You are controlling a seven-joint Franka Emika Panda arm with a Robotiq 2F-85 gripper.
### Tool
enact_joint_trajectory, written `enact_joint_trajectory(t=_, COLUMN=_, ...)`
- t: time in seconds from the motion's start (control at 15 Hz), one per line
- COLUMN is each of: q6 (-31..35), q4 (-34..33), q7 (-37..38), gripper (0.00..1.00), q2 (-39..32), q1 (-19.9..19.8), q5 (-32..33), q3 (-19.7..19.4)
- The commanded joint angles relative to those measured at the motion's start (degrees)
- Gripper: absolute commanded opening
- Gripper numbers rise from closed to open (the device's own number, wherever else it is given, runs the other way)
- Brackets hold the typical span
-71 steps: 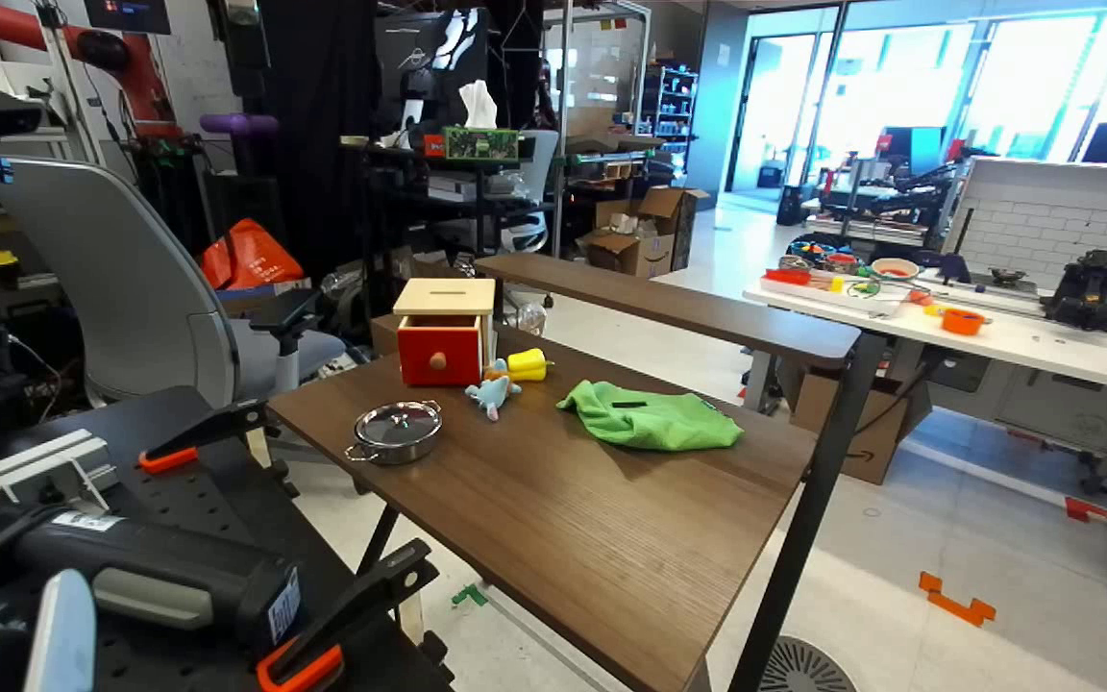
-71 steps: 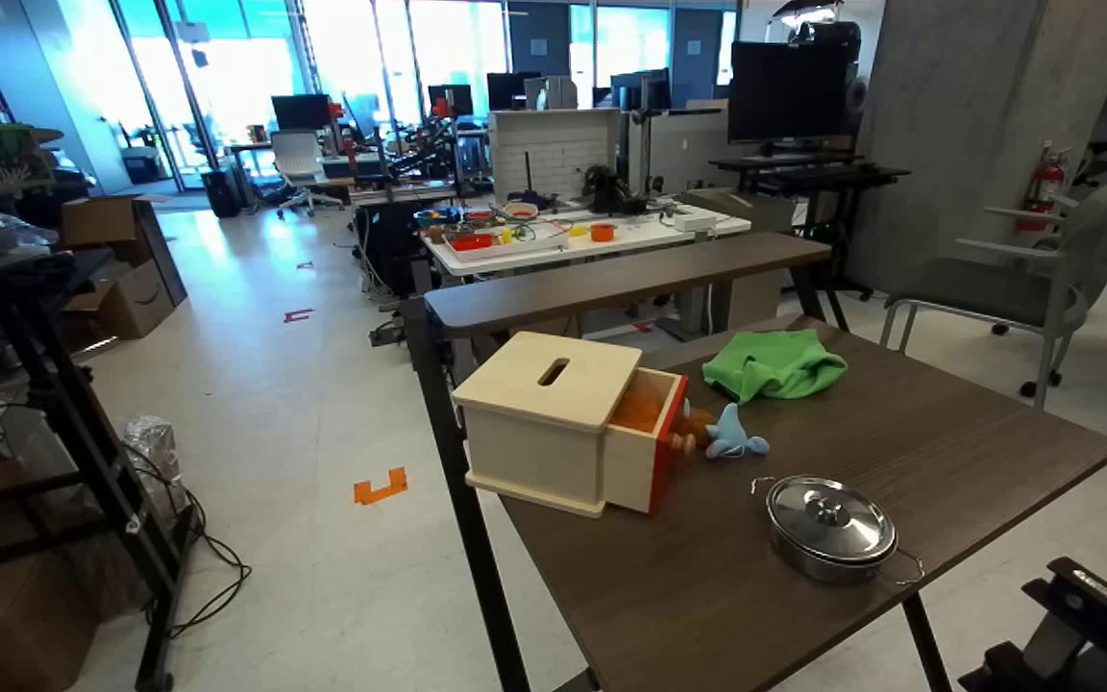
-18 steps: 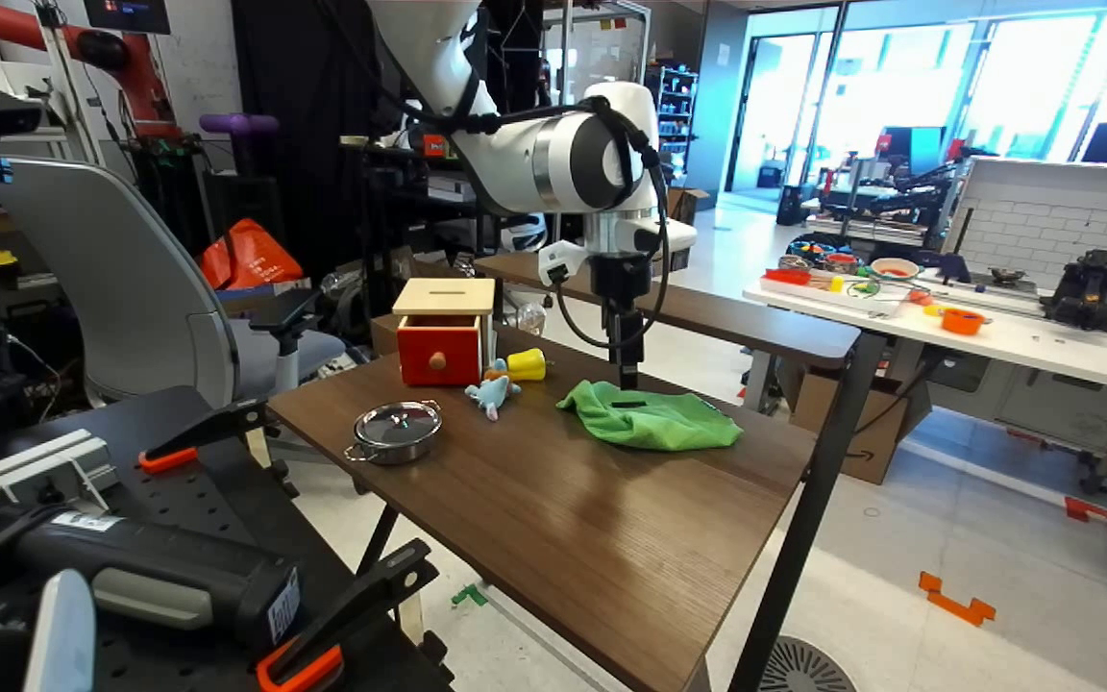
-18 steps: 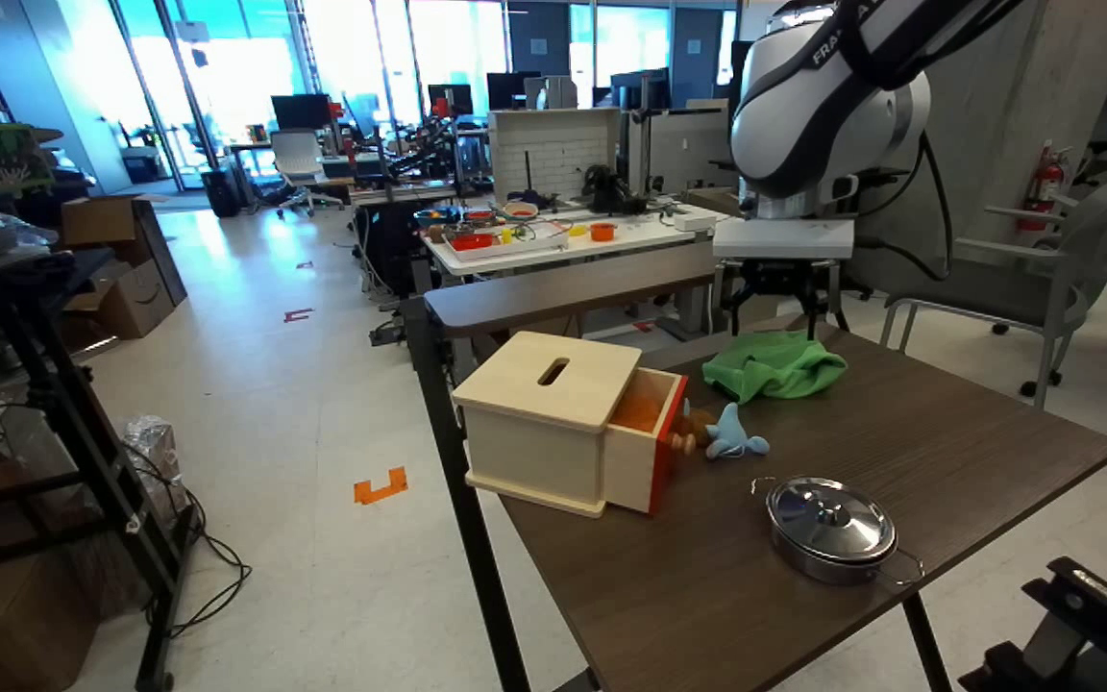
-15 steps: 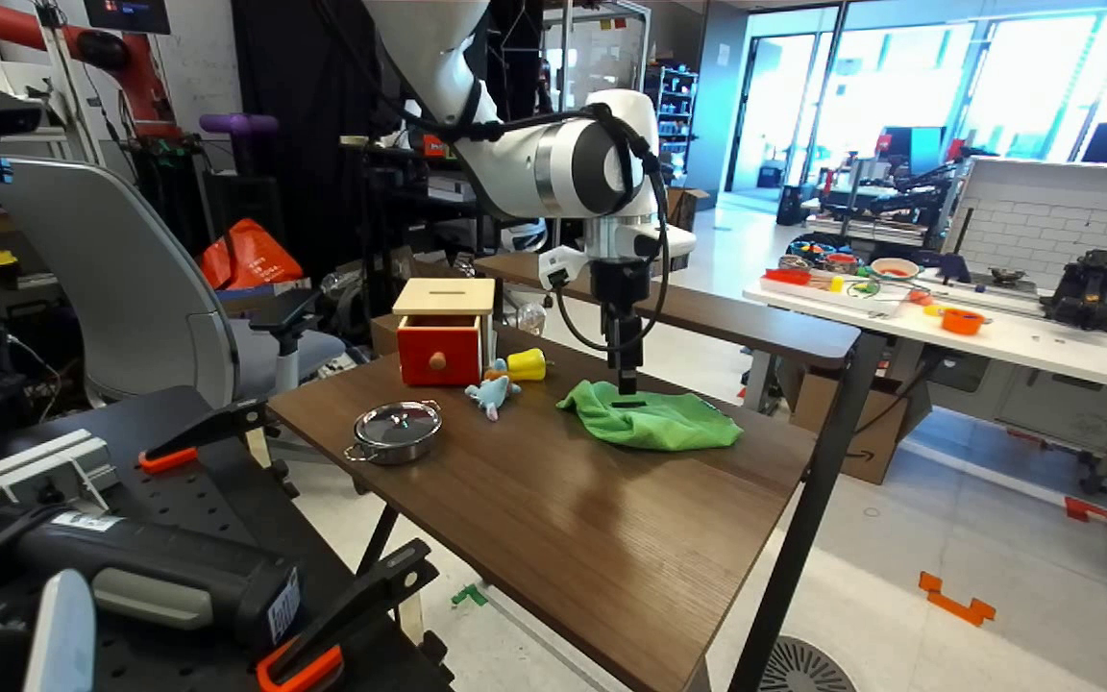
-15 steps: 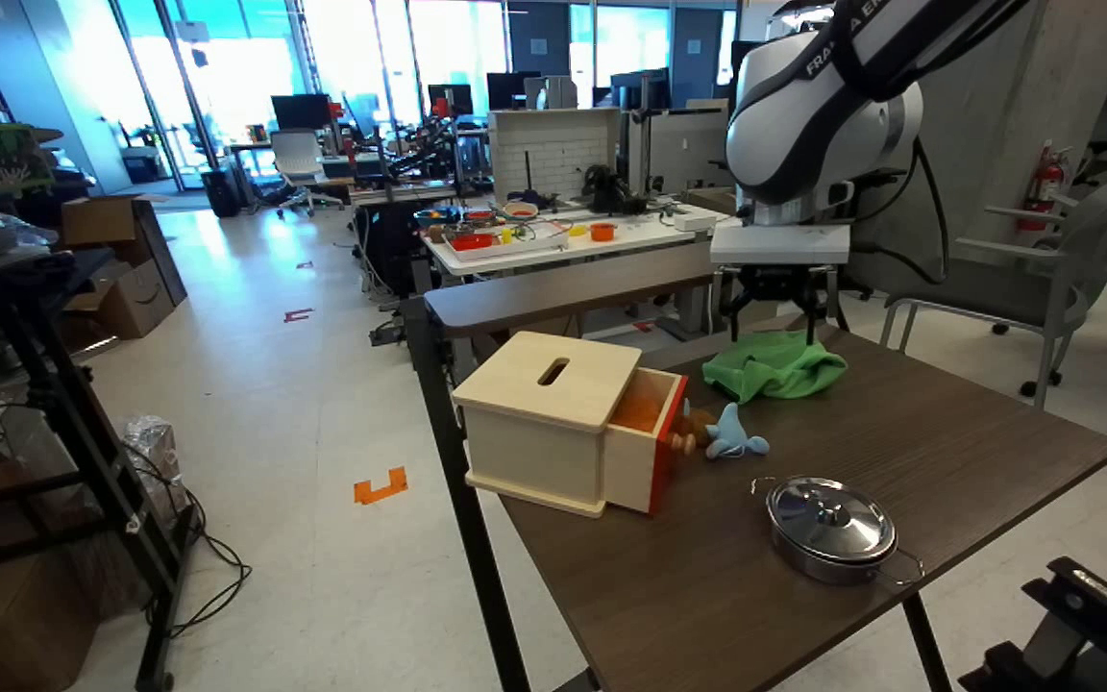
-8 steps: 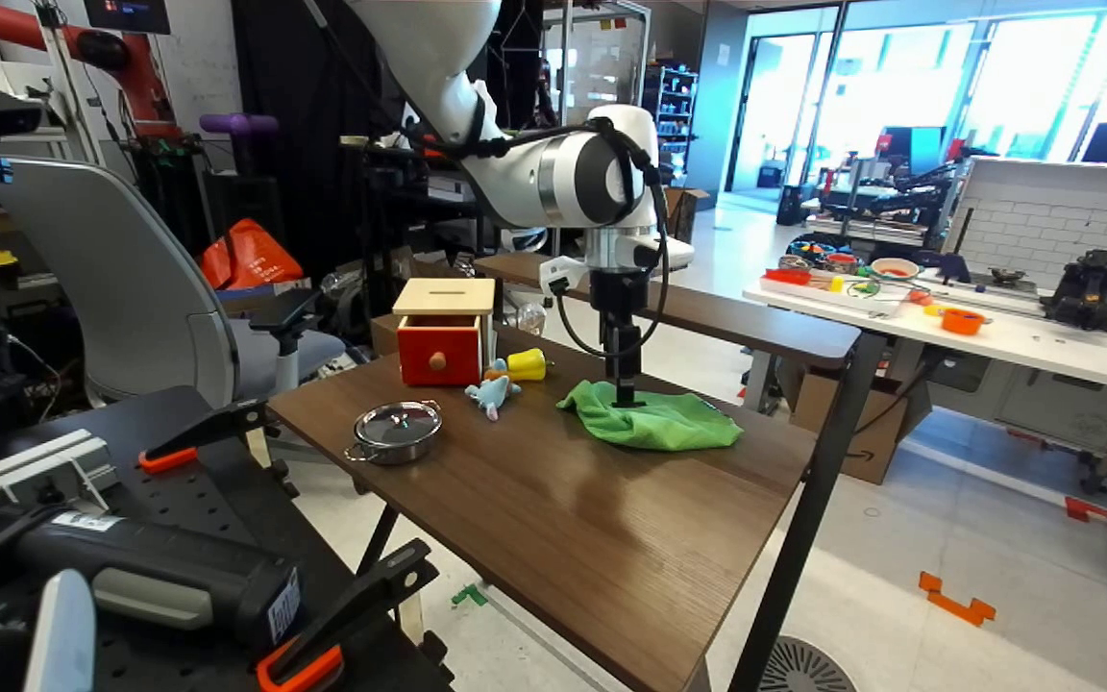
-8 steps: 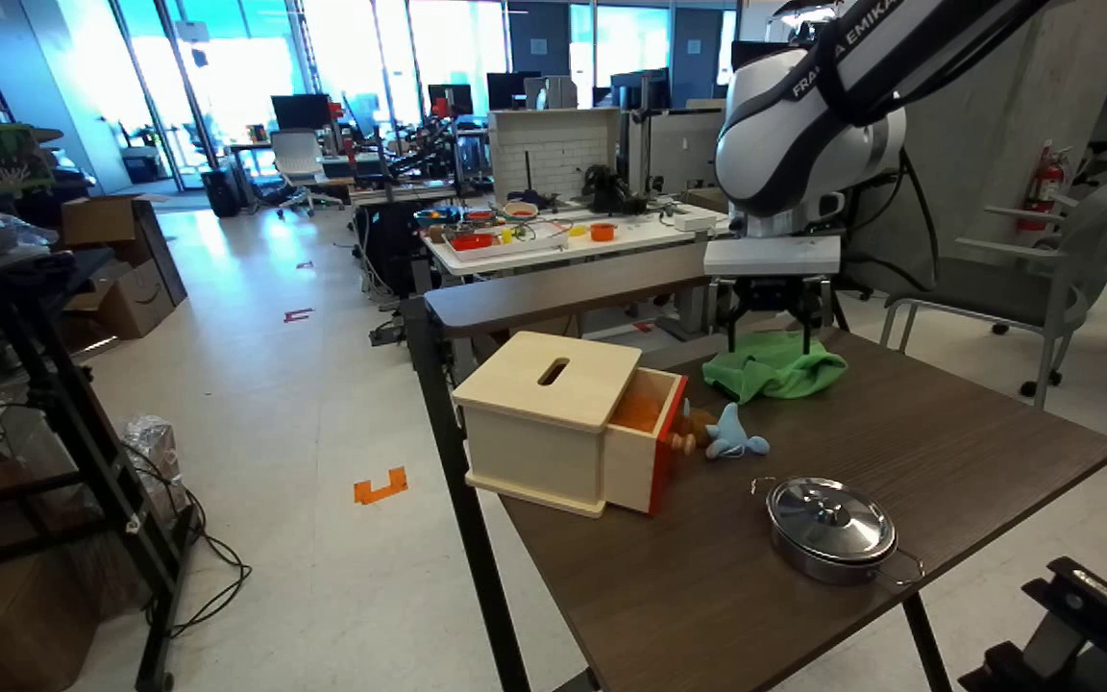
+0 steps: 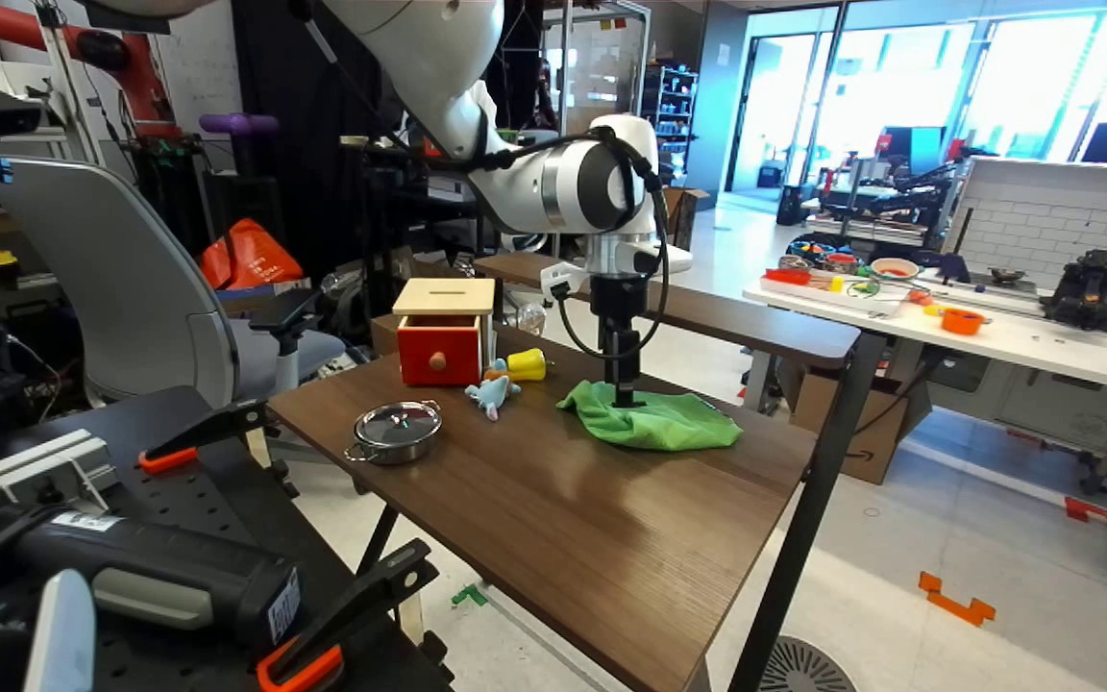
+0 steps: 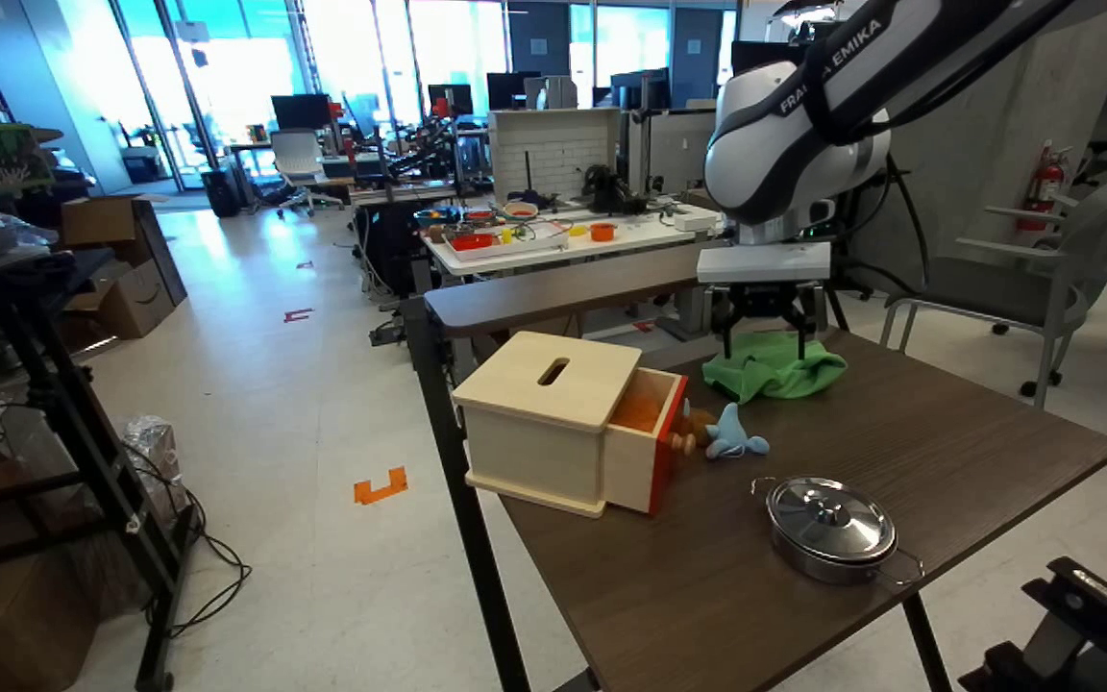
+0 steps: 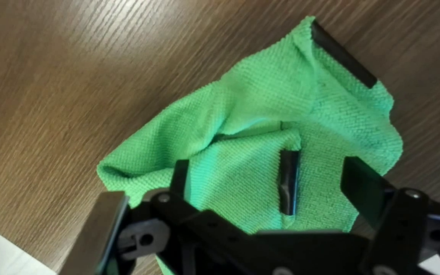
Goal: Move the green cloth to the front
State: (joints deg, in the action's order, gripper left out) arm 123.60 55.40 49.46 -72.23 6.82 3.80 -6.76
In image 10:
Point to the black waste bin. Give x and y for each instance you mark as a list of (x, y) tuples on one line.
[(221, 195)]

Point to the red orange drawer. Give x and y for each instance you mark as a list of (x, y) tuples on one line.
[(644, 449)]

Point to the black shelf rack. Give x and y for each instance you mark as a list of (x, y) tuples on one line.
[(67, 426)]

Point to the blue plush toy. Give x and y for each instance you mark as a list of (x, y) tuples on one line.
[(732, 441)]

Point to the large cardboard box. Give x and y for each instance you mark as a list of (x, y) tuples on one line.
[(134, 293)]

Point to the red fire extinguisher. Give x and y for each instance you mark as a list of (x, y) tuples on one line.
[(1045, 185)]

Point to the orange toy piece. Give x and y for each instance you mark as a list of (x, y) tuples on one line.
[(695, 430)]

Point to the small cardboard box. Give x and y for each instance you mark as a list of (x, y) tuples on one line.
[(97, 220)]

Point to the white office chair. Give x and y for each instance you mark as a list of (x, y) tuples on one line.
[(302, 166)]

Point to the white cluttered table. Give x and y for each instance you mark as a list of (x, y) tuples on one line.
[(557, 238)]

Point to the metal pot with lid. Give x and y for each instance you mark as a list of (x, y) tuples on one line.
[(831, 527)]

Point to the black computer monitor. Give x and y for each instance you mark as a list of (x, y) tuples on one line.
[(640, 92), (302, 108), (452, 101), (512, 92)]

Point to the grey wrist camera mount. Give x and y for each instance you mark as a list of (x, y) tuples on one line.
[(768, 262)]

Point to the green cloth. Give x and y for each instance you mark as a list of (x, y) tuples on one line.
[(771, 370)]

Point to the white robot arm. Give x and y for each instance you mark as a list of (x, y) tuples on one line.
[(809, 118)]

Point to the light wooden box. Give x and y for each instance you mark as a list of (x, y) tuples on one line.
[(529, 438)]

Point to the clear plastic bag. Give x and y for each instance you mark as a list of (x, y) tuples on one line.
[(157, 454)]

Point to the grey desk partition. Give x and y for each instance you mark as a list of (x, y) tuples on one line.
[(557, 152)]

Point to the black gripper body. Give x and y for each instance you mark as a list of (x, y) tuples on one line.
[(768, 308)]

